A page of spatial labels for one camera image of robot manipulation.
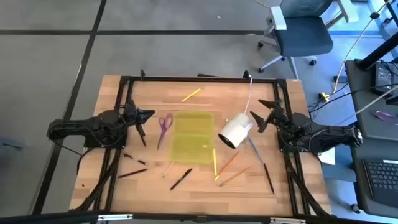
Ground black pole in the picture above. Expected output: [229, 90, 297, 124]
[357, 30, 398, 71]

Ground white lamp cable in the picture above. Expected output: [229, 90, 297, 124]
[244, 74, 253, 115]

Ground thin natural wood pencil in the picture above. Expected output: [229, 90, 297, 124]
[161, 161, 175, 179]

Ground orange pencil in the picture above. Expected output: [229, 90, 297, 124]
[216, 151, 241, 180]

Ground blue pen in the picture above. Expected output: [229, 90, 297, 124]
[247, 136, 264, 164]

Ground yellow pen with cap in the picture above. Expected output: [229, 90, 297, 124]
[212, 147, 218, 182]

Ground yellow highlighter marker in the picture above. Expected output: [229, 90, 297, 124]
[181, 88, 202, 103]

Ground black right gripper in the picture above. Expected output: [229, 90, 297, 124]
[249, 98, 293, 134]

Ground black keyboard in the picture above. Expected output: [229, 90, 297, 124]
[362, 159, 398, 209]

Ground black cable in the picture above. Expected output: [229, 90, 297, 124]
[307, 82, 398, 113]

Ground dark blue office chair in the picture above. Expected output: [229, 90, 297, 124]
[257, 0, 358, 80]

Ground black aluminium table frame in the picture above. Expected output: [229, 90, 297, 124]
[70, 74, 333, 220]

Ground purple lanyard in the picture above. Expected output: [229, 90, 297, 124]
[372, 110, 398, 126]

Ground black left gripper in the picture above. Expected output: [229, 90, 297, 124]
[123, 99, 156, 147]

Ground purple scissors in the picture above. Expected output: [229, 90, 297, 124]
[156, 113, 174, 151]

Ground cream pencil pink eraser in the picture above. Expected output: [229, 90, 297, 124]
[218, 166, 252, 187]

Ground dark grey desk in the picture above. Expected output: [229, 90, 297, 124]
[344, 58, 398, 218]

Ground white paper sheet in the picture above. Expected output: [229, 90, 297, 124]
[318, 147, 336, 166]

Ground yellow translucent supply box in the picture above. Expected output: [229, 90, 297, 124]
[169, 111, 215, 165]

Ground black power adapter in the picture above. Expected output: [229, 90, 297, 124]
[371, 62, 394, 96]

